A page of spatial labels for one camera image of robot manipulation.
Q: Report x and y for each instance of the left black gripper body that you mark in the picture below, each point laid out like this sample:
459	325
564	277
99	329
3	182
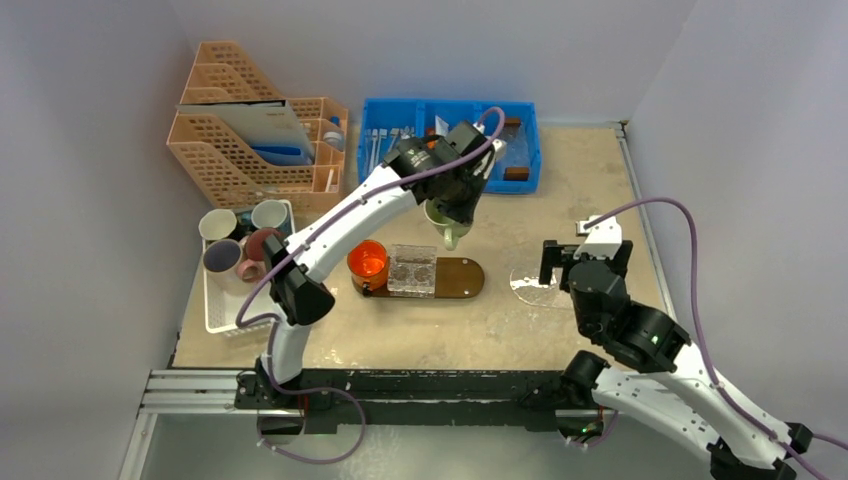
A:
461	201

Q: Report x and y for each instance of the white paper folder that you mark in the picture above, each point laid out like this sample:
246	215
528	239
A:
269	125

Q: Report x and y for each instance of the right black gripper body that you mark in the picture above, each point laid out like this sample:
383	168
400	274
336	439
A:
566	250

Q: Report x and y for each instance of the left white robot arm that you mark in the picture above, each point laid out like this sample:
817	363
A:
292	296

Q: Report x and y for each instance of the black aluminium base frame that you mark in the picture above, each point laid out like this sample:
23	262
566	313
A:
320	401

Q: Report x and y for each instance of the brown wooden oval tray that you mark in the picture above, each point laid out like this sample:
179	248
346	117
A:
456	278

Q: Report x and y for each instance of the clear glass toothbrush holder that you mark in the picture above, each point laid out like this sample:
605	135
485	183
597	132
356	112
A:
412	271

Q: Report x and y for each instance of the maroon ceramic mug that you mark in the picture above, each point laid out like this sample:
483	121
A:
253	244

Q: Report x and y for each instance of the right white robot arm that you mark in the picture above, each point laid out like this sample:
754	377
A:
665	384

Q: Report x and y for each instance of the orange translucent cup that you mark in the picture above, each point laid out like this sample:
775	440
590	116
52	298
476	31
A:
369	265

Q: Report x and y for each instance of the purple ceramic mug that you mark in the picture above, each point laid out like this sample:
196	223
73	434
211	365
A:
220	261

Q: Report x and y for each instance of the brown wooden block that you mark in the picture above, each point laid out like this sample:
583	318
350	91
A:
516	174

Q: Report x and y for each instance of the peach plastic desk organizer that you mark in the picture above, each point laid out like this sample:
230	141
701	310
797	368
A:
221	160

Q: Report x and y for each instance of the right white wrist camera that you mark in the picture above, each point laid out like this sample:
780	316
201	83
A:
601	241

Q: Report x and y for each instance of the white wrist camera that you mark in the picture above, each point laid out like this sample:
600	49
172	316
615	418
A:
601	241
499	148

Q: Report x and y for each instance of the light green ceramic mug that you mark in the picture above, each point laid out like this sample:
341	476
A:
450	230

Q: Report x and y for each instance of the cream ceramic mug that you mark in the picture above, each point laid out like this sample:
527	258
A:
218	224

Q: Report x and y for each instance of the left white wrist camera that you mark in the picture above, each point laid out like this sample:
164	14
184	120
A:
499	148

